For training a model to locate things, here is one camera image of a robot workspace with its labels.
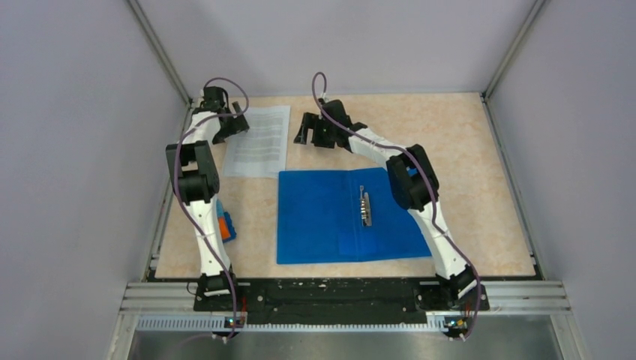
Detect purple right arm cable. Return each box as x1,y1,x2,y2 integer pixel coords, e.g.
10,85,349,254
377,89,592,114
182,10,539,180
311,71,483,329

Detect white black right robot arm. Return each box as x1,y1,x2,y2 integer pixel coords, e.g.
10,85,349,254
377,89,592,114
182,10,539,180
294,98,480,309

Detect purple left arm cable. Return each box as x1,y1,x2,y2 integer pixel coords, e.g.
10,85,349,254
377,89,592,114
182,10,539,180
170,76,251,329

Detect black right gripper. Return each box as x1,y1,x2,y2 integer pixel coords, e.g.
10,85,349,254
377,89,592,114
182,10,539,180
293,114,336,150

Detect metal folder clip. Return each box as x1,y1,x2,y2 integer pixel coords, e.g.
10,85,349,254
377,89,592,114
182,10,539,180
359,185,372,227

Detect blue orange stapler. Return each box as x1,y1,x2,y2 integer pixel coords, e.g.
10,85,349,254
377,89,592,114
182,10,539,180
216,200,237,244

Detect blue plastic folder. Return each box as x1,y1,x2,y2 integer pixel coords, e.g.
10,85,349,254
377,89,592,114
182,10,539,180
276,167,431,265

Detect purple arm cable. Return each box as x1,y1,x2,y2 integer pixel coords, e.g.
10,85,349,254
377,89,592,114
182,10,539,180
170,76,251,329
311,71,483,329

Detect white slotted cable duct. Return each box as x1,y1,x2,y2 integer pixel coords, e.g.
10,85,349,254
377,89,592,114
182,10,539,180
136,315,449,332

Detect aluminium frame rail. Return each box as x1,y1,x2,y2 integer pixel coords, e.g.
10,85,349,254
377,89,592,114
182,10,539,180
120,280,572,315

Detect white printed paper files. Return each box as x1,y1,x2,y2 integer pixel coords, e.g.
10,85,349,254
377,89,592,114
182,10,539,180
223,105,291,179

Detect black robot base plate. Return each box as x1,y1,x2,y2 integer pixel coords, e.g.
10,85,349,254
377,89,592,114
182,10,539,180
187,277,490,326

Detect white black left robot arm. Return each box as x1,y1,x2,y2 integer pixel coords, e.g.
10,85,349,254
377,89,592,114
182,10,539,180
165,85,249,310

